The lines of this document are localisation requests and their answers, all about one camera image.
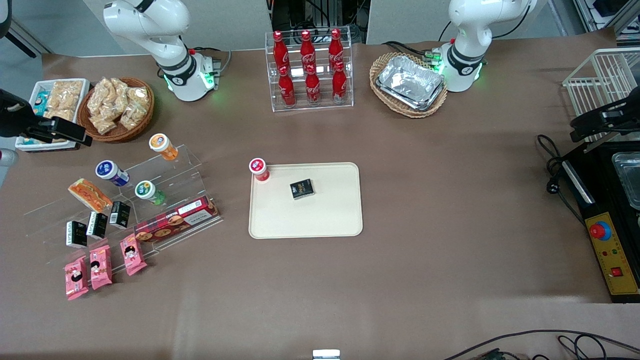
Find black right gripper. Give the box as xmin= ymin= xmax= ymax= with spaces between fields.
xmin=0 ymin=89 xmax=94 ymax=148

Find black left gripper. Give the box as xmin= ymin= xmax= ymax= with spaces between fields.
xmin=569 ymin=96 xmax=640 ymax=144

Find triangle sandwich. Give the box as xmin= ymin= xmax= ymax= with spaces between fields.
xmin=68 ymin=178 xmax=113 ymax=213

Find metal tray in machine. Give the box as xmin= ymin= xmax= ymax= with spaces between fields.
xmin=611 ymin=151 xmax=640 ymax=211

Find aluminium foil tray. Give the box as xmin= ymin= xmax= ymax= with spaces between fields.
xmin=375 ymin=80 xmax=446 ymax=112
xmin=378 ymin=55 xmax=445 ymax=102

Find beige plastic tray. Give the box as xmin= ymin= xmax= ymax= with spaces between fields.
xmin=248 ymin=162 xmax=364 ymax=240

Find beige cracker pack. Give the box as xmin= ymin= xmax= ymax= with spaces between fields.
xmin=44 ymin=107 xmax=77 ymax=124
xmin=49 ymin=80 xmax=84 ymax=110

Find white plastic bin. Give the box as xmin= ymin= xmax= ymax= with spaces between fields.
xmin=15 ymin=78 xmax=91 ymax=151

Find blue small bottle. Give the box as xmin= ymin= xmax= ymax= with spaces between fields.
xmin=95 ymin=160 xmax=131 ymax=187

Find black sealing machine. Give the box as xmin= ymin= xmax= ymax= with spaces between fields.
xmin=560 ymin=142 xmax=640 ymax=304

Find brown wicker snack basket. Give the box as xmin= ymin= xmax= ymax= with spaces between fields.
xmin=77 ymin=76 xmax=155 ymax=143

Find small black white box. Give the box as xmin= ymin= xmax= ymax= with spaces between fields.
xmin=65 ymin=220 xmax=88 ymax=249
xmin=86 ymin=211 xmax=108 ymax=239
xmin=109 ymin=201 xmax=132 ymax=230

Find orange small bottle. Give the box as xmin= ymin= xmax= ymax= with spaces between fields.
xmin=149 ymin=133 xmax=179 ymax=161

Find green small bottle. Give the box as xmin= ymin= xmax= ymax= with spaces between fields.
xmin=134 ymin=180 xmax=167 ymax=206

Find clear acrylic tiered stand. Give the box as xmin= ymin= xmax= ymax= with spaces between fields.
xmin=22 ymin=144 xmax=224 ymax=266

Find yellow control panel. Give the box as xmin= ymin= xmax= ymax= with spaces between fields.
xmin=585 ymin=212 xmax=640 ymax=296

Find pink snack packet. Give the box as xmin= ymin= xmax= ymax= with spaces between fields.
xmin=89 ymin=245 xmax=114 ymax=291
xmin=119 ymin=233 xmax=148 ymax=276
xmin=63 ymin=256 xmax=90 ymax=301

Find red cookie box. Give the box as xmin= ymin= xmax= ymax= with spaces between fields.
xmin=134 ymin=195 xmax=220 ymax=244

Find red cap small bottle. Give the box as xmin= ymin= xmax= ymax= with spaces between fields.
xmin=249 ymin=158 xmax=271 ymax=184

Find light wicker basket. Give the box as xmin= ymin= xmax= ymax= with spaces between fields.
xmin=369 ymin=52 xmax=449 ymax=119

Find red cola bottle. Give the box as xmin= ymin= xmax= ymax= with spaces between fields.
xmin=278 ymin=65 xmax=297 ymax=107
xmin=305 ymin=64 xmax=322 ymax=105
xmin=300 ymin=30 xmax=317 ymax=71
xmin=272 ymin=31 xmax=290 ymax=71
xmin=332 ymin=61 xmax=348 ymax=102
xmin=328 ymin=28 xmax=345 ymax=68

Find small black box gold print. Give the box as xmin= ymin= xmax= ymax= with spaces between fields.
xmin=290 ymin=178 xmax=316 ymax=200

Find clear acrylic bottle rack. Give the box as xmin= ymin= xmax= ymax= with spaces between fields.
xmin=265 ymin=26 xmax=354 ymax=113

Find black equipment rack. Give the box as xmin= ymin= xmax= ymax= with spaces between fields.
xmin=270 ymin=0 xmax=371 ymax=46

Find white wire basket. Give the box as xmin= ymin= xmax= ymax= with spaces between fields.
xmin=562 ymin=47 xmax=640 ymax=143

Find black power cable with plug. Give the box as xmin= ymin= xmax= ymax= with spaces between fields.
xmin=536 ymin=134 xmax=587 ymax=226

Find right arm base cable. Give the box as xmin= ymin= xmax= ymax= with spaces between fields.
xmin=187 ymin=46 xmax=233 ymax=77

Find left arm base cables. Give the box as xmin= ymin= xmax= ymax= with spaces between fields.
xmin=382 ymin=40 xmax=453 ymax=66

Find black cables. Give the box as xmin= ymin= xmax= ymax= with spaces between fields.
xmin=442 ymin=329 xmax=640 ymax=360

